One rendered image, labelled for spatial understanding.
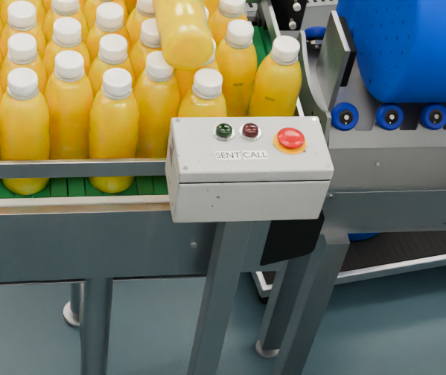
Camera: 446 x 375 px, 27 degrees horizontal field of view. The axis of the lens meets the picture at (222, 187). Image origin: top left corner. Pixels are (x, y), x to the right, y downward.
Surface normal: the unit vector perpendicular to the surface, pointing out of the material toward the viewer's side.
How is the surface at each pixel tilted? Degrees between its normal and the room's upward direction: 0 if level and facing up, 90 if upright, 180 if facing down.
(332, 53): 90
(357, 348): 0
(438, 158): 70
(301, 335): 90
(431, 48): 75
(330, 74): 90
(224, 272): 90
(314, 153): 0
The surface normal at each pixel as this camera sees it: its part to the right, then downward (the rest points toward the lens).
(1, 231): 0.15, 0.75
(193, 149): 0.13, -0.66
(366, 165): 0.18, 0.48
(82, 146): 0.60, 0.65
